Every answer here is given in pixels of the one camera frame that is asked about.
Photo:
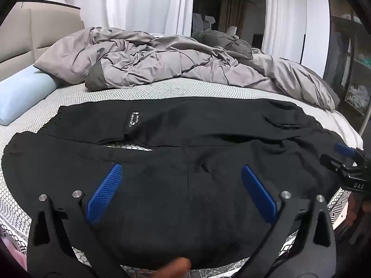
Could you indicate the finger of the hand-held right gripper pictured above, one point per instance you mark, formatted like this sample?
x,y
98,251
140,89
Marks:
x,y
343,148
332,163

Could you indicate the bed with honeycomb patterned sheet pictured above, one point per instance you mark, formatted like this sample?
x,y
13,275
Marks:
x,y
203,88

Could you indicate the person's left hand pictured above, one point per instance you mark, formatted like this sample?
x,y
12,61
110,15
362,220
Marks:
x,y
174,268

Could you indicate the hanging light clothes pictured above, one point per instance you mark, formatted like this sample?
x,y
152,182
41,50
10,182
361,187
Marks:
x,y
203,21

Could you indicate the beige upholstered headboard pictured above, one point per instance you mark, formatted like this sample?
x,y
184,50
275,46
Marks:
x,y
29,34

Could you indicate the light blue pillow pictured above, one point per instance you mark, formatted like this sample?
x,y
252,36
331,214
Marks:
x,y
23,89

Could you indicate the small black box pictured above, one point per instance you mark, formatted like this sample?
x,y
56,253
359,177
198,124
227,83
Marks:
x,y
257,40

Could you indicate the brown curtain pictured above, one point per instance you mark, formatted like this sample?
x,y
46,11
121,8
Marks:
x,y
232,11

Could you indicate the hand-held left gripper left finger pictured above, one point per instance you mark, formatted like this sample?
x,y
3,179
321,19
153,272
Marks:
x,y
105,192

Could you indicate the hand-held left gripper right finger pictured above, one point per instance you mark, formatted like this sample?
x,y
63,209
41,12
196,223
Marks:
x,y
259,194

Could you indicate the black pants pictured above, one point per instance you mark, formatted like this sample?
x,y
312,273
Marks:
x,y
179,185

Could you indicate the person's right hand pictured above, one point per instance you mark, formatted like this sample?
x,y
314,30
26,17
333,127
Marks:
x,y
358,214

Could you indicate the grey duvet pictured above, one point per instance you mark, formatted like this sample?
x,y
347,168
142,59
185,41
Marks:
x,y
174,60

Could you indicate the open wardrobe shelf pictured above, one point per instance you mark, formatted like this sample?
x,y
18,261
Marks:
x,y
353,63

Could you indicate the dark grey pillow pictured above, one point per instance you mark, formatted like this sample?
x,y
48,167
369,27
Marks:
x,y
223,42

